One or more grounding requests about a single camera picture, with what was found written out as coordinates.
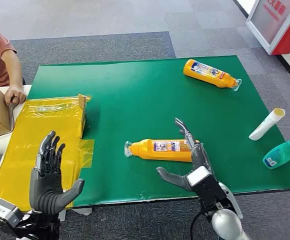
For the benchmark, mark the red and white sign stand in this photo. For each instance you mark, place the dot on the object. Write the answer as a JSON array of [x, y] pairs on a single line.
[[282, 23]]

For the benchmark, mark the person's hand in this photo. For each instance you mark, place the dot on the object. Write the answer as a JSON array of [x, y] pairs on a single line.
[[14, 94]]

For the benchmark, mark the white table bracket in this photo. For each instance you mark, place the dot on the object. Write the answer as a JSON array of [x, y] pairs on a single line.
[[82, 211]]

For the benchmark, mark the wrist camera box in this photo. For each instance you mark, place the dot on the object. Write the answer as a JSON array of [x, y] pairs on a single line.
[[3, 212], [206, 187]]

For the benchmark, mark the orange bottle with barcode label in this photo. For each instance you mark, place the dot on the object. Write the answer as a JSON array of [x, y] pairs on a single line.
[[145, 149]]

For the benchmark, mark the white tube with yellow cap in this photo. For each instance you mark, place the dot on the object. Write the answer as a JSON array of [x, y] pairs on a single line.
[[266, 125]]

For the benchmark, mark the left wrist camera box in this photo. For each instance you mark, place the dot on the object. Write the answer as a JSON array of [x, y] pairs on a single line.
[[3, 212]]

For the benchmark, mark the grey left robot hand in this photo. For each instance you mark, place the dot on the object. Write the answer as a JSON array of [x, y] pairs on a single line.
[[44, 188]]

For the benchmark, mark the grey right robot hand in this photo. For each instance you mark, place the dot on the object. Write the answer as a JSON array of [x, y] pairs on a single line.
[[200, 157]]

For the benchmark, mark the green table mat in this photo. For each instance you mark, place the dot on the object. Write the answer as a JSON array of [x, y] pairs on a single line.
[[147, 99]]

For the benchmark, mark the teal plastic bottle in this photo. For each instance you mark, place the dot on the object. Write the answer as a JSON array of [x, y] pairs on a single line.
[[281, 154]]

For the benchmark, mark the orange bottle with blue label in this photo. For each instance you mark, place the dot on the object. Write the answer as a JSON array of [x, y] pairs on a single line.
[[205, 73]]

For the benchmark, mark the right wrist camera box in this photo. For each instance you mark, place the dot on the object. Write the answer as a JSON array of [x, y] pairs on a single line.
[[206, 187]]

